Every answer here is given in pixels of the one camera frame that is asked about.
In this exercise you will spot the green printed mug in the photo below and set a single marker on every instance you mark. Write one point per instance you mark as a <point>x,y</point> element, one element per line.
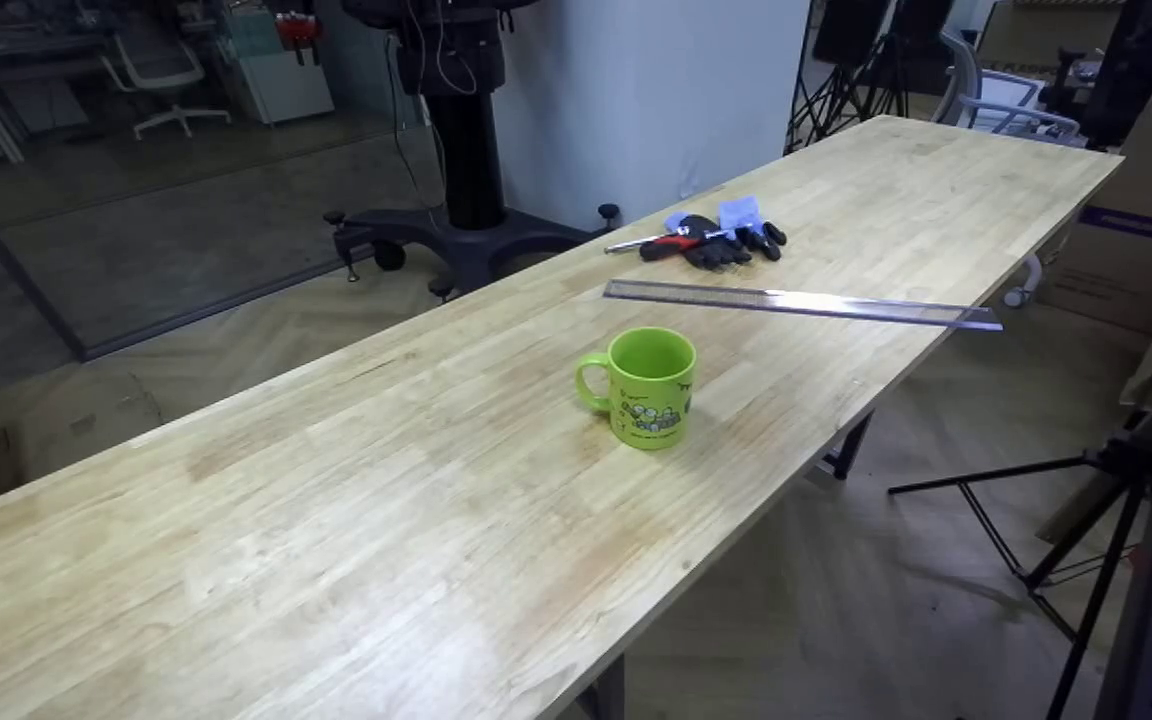
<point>652,395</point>

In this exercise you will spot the black and blue work glove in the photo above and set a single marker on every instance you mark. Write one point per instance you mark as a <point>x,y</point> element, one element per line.
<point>751,226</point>
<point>708,243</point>

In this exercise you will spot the long metal ruler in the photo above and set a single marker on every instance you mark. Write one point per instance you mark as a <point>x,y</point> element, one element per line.
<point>796,302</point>

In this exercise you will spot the white cabinet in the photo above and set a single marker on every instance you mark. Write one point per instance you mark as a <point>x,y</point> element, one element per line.
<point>281,80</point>

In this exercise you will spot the white mesh office chair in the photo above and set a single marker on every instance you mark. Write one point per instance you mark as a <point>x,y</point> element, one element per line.
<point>996,95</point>

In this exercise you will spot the stack of cardboard boxes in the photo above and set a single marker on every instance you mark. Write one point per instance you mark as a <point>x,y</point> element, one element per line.
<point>1141,210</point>

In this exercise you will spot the black pedestal stand with casters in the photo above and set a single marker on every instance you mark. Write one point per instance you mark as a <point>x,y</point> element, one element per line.
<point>464,160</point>

